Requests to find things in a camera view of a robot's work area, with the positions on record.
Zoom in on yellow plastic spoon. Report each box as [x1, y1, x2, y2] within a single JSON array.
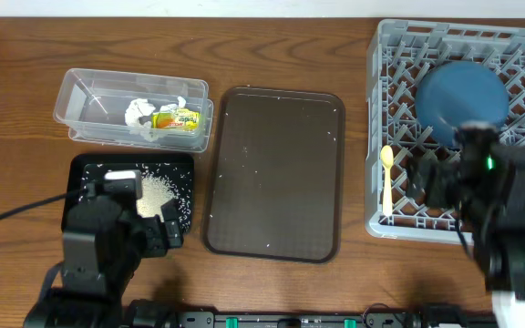
[[380, 145, 394, 217]]

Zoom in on dark blue plate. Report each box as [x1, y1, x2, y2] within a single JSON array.
[[415, 61, 509, 148]]

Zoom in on green yellow snack wrapper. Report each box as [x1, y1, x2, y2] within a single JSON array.
[[151, 108, 201, 132]]

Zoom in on white tissue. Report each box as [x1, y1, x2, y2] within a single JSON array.
[[124, 97, 186, 142]]

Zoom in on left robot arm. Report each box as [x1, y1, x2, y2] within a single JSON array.
[[24, 170, 183, 328]]

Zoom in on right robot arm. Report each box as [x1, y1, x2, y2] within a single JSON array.
[[406, 123, 525, 327]]

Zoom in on grey dishwasher rack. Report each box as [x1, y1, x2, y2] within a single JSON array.
[[365, 19, 525, 244]]

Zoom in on clear plastic waste bin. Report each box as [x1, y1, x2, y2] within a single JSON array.
[[54, 68, 213, 152]]

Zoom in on pile of white rice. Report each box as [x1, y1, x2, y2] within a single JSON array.
[[79, 163, 194, 231]]

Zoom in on black tray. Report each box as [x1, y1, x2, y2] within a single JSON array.
[[60, 152, 196, 238]]

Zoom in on brown serving tray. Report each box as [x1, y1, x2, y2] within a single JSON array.
[[201, 87, 345, 264]]

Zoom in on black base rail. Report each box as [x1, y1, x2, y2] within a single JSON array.
[[125, 300, 496, 328]]

